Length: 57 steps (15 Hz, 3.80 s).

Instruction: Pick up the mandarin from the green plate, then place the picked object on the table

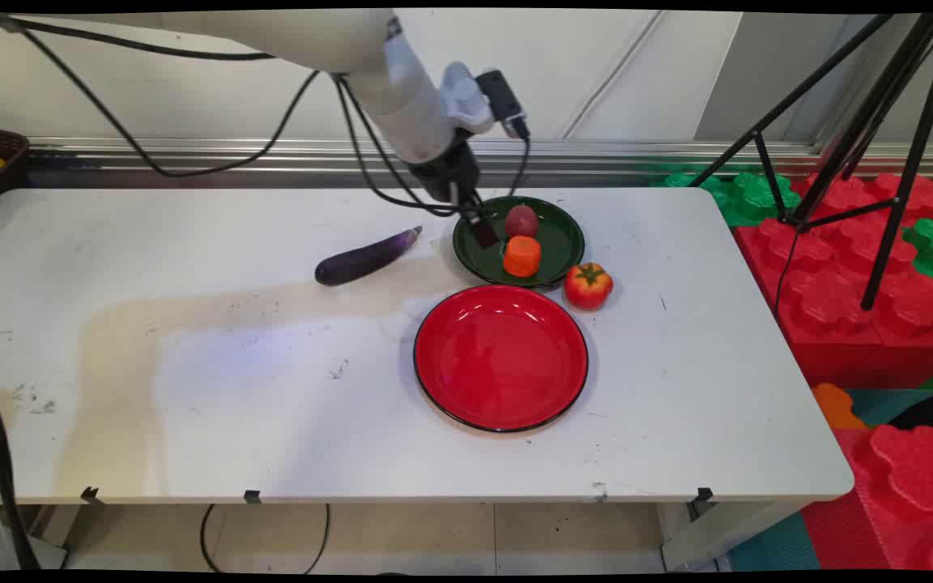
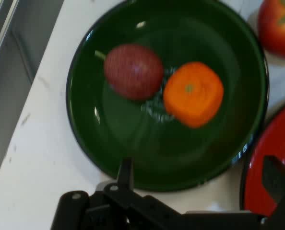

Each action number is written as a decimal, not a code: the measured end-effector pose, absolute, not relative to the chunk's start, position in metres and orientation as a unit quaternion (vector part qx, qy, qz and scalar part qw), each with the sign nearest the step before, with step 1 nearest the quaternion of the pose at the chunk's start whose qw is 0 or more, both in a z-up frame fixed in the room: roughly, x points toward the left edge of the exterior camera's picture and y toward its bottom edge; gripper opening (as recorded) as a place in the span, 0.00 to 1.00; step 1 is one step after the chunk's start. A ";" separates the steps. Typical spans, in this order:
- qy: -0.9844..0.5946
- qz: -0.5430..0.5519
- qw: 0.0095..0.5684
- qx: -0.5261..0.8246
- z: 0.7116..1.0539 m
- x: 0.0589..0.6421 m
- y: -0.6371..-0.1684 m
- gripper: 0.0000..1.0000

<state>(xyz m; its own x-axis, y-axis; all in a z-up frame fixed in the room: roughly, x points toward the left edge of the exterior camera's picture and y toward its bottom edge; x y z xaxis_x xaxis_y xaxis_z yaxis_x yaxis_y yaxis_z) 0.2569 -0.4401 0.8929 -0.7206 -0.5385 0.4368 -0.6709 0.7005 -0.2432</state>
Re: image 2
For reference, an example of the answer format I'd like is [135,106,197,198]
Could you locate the red toy tomato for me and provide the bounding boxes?
[257,0,285,60]

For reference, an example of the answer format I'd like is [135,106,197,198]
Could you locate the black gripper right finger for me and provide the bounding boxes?
[260,155,285,230]

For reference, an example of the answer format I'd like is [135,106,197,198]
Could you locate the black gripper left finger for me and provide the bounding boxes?
[50,158,184,230]

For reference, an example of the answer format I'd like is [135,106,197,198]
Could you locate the orange toy mandarin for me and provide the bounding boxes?
[163,61,225,129]

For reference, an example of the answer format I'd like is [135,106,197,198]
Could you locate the dark green round plate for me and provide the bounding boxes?
[65,0,269,192]

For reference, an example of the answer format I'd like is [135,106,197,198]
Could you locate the red round plate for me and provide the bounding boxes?
[239,99,285,213]

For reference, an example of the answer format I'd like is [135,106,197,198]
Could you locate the dark red round fruit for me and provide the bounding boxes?
[103,44,165,101]

